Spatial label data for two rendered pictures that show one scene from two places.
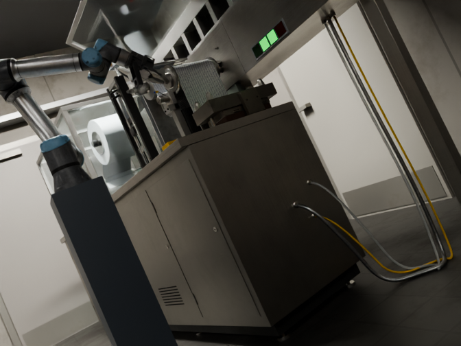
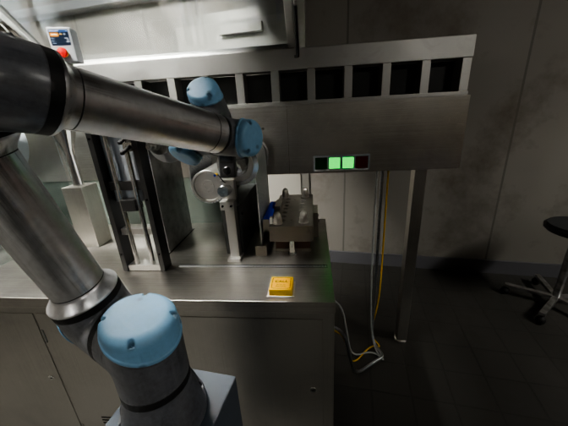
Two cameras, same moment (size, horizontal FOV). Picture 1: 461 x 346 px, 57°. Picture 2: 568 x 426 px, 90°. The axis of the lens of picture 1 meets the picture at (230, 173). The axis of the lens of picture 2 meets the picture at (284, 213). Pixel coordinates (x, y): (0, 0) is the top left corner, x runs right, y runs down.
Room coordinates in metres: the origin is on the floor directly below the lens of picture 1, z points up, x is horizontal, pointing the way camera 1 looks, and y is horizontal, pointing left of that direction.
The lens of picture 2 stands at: (1.27, 0.72, 1.42)
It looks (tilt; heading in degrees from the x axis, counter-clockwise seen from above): 20 degrees down; 312
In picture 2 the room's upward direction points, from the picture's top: 3 degrees counter-clockwise
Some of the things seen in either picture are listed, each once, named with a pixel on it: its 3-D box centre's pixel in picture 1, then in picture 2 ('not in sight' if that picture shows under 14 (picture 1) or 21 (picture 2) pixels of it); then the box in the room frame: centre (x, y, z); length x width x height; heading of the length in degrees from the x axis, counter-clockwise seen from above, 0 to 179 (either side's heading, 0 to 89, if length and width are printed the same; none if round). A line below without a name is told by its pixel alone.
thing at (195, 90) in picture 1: (208, 96); (263, 193); (2.07, -0.06, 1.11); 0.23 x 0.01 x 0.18; 125
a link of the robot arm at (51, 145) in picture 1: (59, 152); (144, 342); (1.71, 0.60, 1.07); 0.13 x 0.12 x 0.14; 8
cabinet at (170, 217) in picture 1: (172, 253); (74, 332); (2.84, 0.58, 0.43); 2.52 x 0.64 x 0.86; 35
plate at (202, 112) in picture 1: (235, 103); (294, 214); (1.99, -0.16, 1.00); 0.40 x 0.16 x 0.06; 125
